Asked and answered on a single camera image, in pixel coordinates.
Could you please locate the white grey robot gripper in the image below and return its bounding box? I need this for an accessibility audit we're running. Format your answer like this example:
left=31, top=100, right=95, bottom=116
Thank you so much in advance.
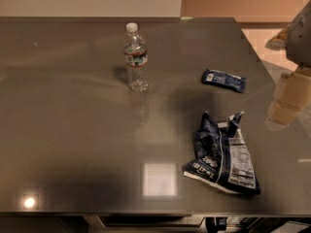
left=265, top=1, right=311, bottom=131

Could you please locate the clear plastic water bottle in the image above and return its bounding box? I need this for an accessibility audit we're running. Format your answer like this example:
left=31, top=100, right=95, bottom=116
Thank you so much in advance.
left=123, top=22, right=149, bottom=92

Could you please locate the small blue snack bar wrapper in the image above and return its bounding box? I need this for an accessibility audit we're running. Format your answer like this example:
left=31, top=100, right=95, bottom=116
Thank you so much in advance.
left=202, top=69, right=246, bottom=93

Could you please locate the crumpled dark blue chip bag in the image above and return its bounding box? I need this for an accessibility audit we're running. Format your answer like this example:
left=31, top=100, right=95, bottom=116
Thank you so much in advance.
left=183, top=112, right=260, bottom=195

